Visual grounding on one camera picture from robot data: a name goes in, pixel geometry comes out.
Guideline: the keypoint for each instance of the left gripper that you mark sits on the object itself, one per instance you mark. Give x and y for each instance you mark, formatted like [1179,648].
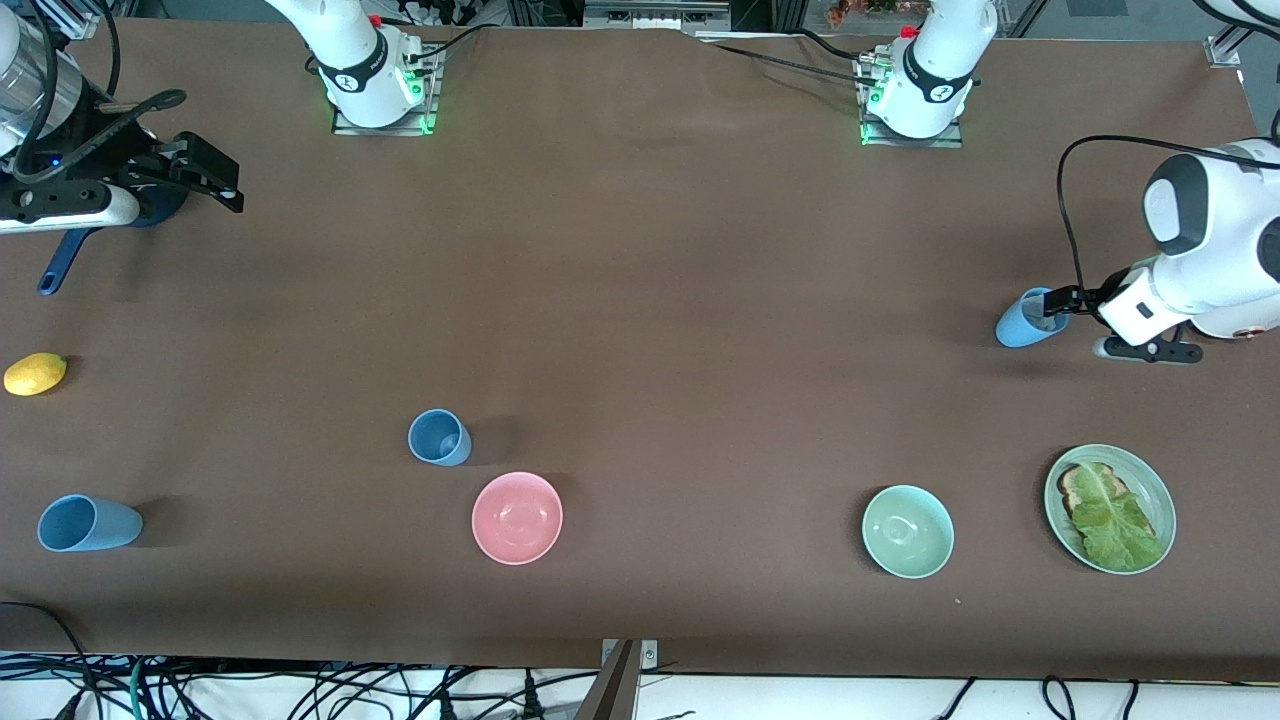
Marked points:
[1084,297]

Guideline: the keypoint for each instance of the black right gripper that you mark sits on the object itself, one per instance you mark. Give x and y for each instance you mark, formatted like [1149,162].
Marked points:
[112,152]

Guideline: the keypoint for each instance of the light blue cup with paper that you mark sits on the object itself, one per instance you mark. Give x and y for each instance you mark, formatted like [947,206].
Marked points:
[1015,325]

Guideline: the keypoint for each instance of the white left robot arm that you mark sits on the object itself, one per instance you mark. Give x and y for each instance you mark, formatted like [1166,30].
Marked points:
[1220,220]

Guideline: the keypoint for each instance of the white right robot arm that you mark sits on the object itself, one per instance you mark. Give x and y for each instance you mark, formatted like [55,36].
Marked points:
[350,60]

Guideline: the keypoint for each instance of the dark blue ladle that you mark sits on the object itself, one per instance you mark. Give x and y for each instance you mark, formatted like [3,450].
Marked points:
[65,262]

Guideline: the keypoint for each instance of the toasted bread slice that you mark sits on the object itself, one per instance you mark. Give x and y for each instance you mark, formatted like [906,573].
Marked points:
[1075,490]

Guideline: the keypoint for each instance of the pale green ribbed plate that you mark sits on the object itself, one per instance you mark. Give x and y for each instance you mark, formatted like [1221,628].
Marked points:
[1155,490]

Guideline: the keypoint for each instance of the green lettuce leaf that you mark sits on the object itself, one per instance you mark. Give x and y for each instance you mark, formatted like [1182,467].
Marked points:
[1115,525]

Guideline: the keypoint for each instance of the yellow lemon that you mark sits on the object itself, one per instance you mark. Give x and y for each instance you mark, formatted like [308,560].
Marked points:
[35,373]

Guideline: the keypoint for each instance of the pale green bowl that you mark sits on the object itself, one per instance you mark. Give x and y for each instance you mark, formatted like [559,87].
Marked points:
[908,531]

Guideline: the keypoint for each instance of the empty blue cup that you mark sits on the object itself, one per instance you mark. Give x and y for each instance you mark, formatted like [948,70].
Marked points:
[88,523]
[440,437]

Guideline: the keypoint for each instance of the pink bowl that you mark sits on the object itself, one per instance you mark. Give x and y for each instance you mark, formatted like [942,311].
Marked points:
[517,517]

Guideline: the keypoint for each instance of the grey metal bar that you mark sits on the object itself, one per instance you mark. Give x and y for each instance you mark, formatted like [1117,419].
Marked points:
[610,690]

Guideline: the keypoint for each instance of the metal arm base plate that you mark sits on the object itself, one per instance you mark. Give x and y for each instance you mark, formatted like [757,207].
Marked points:
[350,128]
[945,141]

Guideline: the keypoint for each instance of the aluminium corner bracket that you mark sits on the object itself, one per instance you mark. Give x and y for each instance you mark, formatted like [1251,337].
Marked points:
[1225,50]

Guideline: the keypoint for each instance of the aluminium frame rail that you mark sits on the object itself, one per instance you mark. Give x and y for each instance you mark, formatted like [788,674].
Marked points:
[655,14]

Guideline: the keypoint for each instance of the small metal table bracket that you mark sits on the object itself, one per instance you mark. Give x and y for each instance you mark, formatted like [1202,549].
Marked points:
[649,655]

